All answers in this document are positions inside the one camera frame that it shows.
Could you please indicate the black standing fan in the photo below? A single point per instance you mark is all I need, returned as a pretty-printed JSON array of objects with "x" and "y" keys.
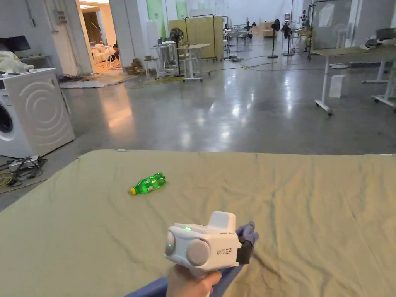
[
  {"x": 275, "y": 24},
  {"x": 175, "y": 34}
]

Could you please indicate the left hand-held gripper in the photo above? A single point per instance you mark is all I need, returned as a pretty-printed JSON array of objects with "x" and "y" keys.
[{"x": 222, "y": 250}]

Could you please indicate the person's left hand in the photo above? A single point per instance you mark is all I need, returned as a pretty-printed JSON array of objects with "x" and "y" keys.
[{"x": 185, "y": 284}]

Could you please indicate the black metal clothes rack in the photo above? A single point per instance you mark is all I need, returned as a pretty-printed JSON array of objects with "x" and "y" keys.
[{"x": 213, "y": 37}]

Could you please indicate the pile of cartons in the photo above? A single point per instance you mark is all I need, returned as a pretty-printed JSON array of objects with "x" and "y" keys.
[{"x": 135, "y": 66}]

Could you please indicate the blue garment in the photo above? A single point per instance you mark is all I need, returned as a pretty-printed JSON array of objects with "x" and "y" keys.
[{"x": 248, "y": 232}]

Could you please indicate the white washing machine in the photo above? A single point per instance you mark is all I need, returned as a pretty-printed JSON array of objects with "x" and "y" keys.
[{"x": 40, "y": 111}]

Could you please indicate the green plastic bottle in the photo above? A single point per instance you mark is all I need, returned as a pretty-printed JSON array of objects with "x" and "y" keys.
[{"x": 150, "y": 184}]

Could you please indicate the bed with beige sheet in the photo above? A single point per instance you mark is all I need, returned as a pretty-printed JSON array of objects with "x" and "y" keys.
[{"x": 92, "y": 235}]

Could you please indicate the white paper bag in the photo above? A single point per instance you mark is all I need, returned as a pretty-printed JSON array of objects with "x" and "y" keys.
[{"x": 337, "y": 86}]

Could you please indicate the white standing fan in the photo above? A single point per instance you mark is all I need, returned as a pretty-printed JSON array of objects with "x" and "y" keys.
[{"x": 341, "y": 32}]

